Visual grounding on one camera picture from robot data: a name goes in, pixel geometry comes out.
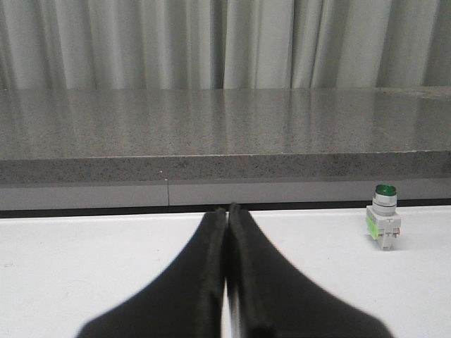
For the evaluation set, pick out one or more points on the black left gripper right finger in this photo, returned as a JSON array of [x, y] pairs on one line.
[[269, 297]]

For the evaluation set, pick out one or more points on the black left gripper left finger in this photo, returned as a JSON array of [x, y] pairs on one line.
[[185, 300]]

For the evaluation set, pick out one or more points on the grey granite counter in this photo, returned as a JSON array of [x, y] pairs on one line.
[[112, 151]]

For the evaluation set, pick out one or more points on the green pushbutton switch white body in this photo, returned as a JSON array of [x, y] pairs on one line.
[[383, 222]]

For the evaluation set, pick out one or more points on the grey pleated curtain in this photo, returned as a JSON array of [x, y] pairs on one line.
[[224, 44]]

